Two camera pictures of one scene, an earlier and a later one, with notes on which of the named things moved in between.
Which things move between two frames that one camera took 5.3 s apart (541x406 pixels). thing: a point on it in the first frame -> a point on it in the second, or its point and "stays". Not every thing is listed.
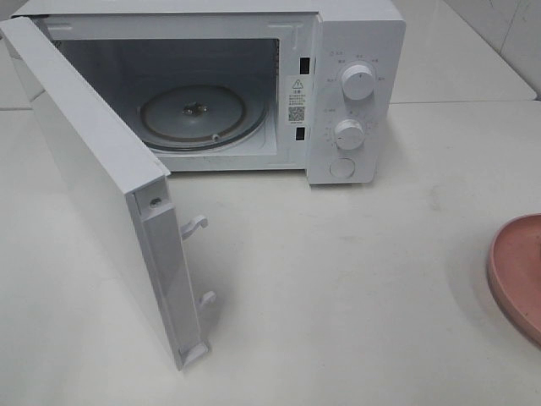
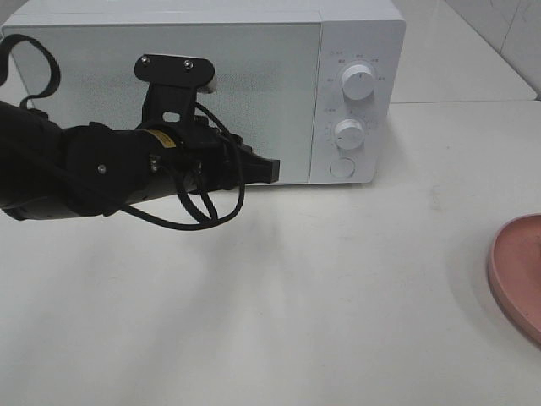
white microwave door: [124, 184] -> [268, 79]
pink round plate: [514, 266] stays
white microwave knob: [350, 134] stays
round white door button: [342, 167] stays
